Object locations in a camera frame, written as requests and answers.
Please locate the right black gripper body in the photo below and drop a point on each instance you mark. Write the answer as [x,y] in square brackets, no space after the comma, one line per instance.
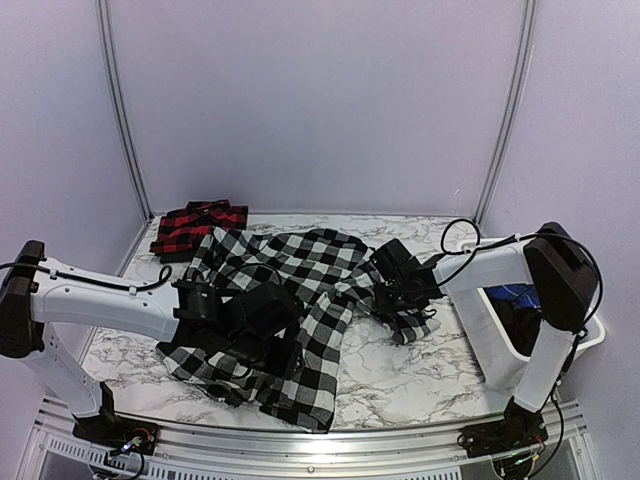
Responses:
[397,301]

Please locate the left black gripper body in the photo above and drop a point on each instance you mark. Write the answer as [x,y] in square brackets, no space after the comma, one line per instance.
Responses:
[248,350]

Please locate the black white plaid shirt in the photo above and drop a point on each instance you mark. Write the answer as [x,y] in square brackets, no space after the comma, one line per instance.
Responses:
[332,277]

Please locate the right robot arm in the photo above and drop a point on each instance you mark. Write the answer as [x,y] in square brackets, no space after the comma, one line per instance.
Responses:
[524,302]

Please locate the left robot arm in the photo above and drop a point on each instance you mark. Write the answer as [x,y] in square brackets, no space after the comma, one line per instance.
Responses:
[39,291]

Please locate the white plastic bin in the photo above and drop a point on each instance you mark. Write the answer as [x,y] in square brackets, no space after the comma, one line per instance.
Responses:
[569,286]

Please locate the black garment in bin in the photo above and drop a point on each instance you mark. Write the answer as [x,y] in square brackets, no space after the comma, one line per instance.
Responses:
[521,325]

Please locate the blue plaid shirt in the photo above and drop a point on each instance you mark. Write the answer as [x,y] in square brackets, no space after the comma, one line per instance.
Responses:
[519,296]

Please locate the red black plaid shirt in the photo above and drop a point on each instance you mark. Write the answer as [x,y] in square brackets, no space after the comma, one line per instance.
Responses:
[181,231]

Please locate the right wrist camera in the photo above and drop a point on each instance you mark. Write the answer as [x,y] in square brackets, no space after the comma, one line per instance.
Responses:
[394,262]

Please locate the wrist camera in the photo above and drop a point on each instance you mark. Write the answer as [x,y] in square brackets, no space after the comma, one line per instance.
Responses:
[394,262]
[269,308]

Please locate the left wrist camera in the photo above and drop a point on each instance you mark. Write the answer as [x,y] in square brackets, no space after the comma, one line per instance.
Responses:
[269,308]

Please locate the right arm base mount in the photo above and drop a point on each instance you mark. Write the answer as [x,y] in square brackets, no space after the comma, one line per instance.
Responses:
[518,428]

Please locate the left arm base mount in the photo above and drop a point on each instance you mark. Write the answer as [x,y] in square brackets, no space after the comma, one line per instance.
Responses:
[122,434]

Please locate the aluminium front frame rail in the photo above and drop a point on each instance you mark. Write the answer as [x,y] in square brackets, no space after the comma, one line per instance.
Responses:
[191,451]

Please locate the right aluminium corner post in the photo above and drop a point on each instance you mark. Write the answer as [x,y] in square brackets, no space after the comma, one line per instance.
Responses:
[515,92]

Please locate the aluminium corner post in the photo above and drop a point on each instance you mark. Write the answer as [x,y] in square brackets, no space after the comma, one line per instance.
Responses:
[117,97]
[515,92]

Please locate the left aluminium corner post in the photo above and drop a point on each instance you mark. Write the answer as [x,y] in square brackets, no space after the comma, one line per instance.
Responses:
[117,97]

